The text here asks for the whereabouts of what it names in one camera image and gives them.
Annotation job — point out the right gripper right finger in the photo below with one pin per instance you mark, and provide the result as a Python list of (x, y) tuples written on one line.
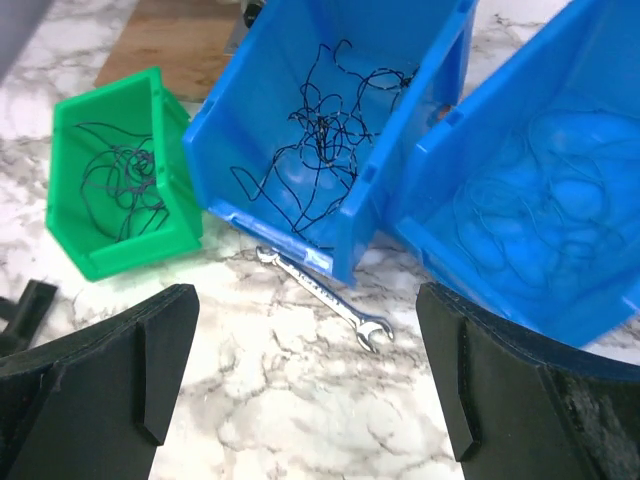
[(519, 405)]

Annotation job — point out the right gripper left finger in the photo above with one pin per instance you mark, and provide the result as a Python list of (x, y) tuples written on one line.
[(97, 403)]

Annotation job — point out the black T-shaped tool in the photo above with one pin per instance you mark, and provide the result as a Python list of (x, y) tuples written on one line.
[(25, 316)]

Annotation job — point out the right blue plastic bin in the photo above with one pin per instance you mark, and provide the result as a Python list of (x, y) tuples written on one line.
[(525, 197)]

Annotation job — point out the blue plastic bin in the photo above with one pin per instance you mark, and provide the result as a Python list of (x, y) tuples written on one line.
[(304, 137), (525, 197)]

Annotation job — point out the green plastic bin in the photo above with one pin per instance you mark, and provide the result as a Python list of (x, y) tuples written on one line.
[(120, 195)]

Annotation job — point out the chrome combination wrench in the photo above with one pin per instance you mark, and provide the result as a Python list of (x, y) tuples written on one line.
[(364, 325)]

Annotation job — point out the left blue plastic bin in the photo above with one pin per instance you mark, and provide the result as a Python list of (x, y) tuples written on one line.
[(304, 137)]

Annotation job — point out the wooden base board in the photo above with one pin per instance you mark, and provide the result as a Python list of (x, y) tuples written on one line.
[(185, 39)]

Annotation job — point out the grey metal stand bracket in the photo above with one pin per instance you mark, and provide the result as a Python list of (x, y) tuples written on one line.
[(249, 11)]

